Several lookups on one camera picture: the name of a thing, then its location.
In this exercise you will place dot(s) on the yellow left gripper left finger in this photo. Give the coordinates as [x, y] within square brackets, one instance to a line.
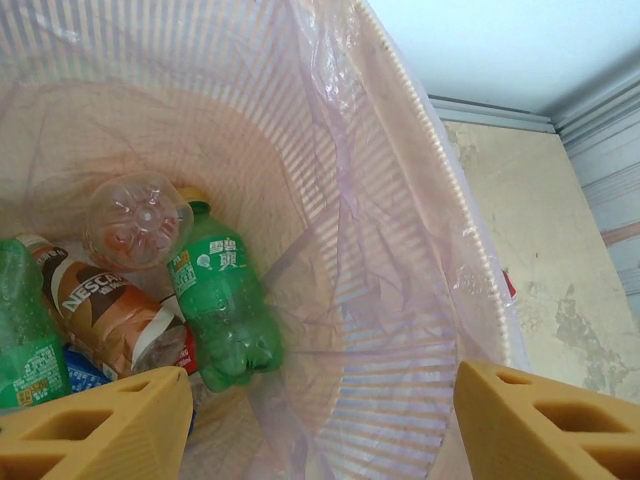
[150, 415]

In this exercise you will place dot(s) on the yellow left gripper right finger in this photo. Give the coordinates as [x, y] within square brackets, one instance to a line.
[495, 415]

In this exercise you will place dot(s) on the blue label blue cap bottle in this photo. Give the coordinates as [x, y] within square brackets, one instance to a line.
[85, 377]

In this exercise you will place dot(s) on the red label clear bottle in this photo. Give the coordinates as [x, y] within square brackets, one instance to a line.
[189, 350]

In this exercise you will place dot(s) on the brown coffee drink bottle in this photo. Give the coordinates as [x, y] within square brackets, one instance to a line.
[110, 310]

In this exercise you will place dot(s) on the green bottle yellow cap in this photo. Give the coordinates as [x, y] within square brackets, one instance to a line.
[225, 310]
[25, 340]

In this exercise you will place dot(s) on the orange label orange cap bottle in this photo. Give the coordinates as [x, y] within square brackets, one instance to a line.
[140, 225]

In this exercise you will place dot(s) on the pink waste basket with liner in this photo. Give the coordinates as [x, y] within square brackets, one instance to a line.
[320, 90]

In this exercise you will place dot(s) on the aluminium frame rail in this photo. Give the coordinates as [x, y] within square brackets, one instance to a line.
[600, 110]
[490, 112]

